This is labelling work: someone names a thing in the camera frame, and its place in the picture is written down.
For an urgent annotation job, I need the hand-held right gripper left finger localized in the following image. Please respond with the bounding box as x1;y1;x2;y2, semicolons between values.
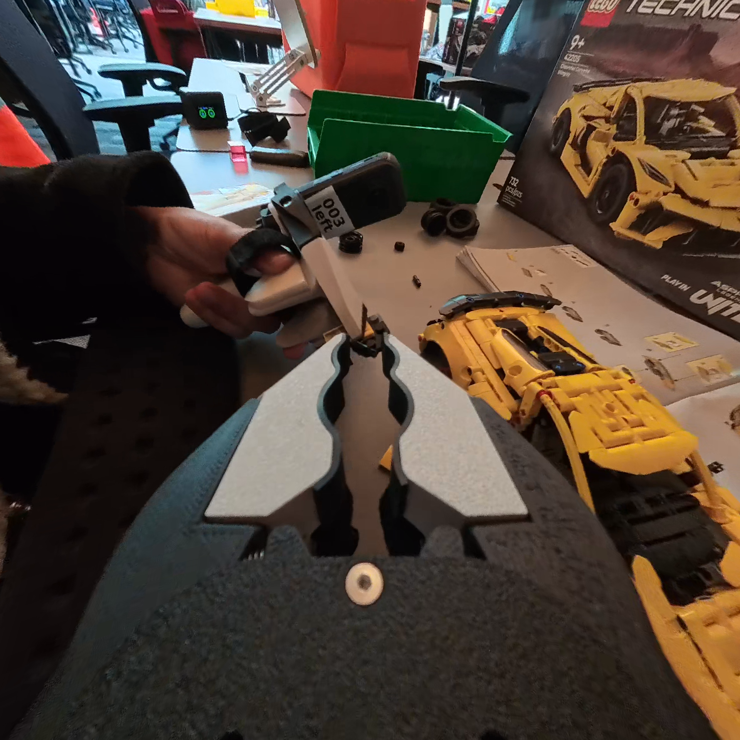
205;334;352;531

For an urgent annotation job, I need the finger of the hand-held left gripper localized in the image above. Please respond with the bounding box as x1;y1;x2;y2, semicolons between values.
276;300;348;348
300;239;371;337

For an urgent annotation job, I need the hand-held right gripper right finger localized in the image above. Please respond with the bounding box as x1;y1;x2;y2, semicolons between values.
382;335;530;531

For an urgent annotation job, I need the small yellow black brick assembly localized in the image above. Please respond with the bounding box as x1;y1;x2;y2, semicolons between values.
350;315;392;357

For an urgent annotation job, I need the person's left hand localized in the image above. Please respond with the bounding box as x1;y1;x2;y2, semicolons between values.
138;207;325;361

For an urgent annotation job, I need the green plastic bin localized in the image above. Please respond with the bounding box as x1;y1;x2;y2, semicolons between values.
306;88;514;205

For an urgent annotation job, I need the black flat case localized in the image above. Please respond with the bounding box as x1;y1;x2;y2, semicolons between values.
249;147;311;169

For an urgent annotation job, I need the black clip object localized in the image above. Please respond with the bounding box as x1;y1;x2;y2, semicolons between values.
237;109;291;146

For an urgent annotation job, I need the colourful printed leaflet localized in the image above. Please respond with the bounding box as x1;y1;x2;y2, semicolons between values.
190;183;276;212

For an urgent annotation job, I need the yellow toy brick car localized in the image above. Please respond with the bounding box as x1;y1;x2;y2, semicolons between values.
419;291;740;738

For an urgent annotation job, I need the red tote bag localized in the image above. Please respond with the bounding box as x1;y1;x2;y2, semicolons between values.
280;0;429;99

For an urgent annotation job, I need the black device green display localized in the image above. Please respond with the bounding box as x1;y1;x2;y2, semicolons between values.
180;89;230;131

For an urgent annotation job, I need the instruction booklet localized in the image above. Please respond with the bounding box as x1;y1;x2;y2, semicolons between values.
457;244;740;443

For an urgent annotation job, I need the black office chair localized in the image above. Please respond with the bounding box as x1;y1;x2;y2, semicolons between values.
82;62;189;153
438;0;586;152

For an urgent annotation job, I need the red chair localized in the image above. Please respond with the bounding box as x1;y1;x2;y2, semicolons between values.
139;0;207;71

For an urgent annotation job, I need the dark toy car box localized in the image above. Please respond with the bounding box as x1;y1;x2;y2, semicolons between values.
497;0;740;343

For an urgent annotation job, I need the dark blue board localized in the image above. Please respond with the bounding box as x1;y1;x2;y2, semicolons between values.
0;0;100;160

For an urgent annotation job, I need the orange traffic cone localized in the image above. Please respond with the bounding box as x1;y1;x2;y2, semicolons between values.
0;98;51;169

